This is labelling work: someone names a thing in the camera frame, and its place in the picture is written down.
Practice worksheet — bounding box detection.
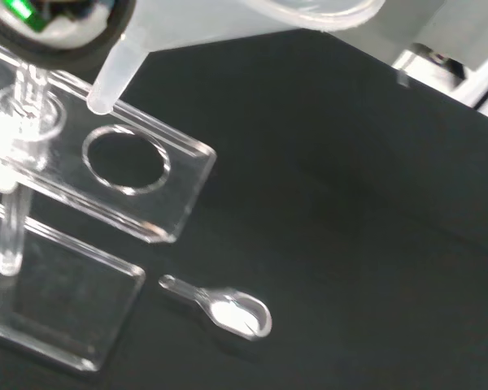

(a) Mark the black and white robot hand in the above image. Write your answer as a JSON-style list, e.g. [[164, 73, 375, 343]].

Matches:
[[0, 0, 135, 78]]

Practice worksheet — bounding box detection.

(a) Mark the clear acrylic funnel stand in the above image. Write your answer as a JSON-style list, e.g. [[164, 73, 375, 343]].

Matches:
[[0, 36, 217, 374]]

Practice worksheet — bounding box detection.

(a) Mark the aluminium frame bar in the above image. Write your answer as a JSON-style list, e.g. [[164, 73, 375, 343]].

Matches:
[[390, 40, 488, 127]]

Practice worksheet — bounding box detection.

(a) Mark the glass weighing funnel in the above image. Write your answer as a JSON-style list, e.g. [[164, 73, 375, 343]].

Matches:
[[158, 274, 273, 341]]

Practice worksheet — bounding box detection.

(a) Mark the black bench cloth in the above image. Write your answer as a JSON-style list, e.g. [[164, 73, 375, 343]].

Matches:
[[0, 30, 488, 390]]

